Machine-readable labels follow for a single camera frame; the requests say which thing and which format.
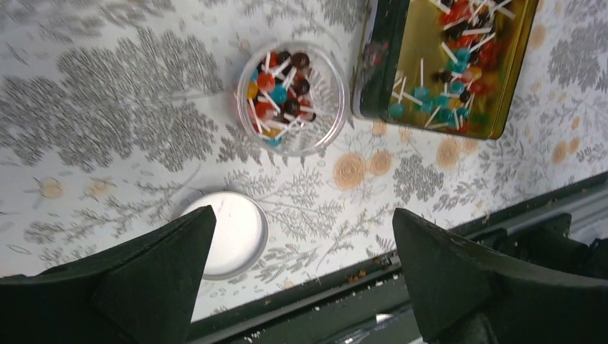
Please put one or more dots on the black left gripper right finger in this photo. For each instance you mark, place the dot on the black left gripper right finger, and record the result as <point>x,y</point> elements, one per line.
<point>538,286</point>

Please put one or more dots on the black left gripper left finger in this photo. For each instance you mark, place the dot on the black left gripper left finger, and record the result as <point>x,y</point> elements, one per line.
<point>141,291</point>

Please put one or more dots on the white jar lid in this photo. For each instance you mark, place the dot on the white jar lid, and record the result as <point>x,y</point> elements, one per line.
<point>240,236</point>

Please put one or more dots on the floral tablecloth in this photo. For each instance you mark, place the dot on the floral tablecloth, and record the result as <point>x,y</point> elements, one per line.
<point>116,115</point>

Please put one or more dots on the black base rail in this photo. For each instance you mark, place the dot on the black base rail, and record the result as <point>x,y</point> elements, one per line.
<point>369,303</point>

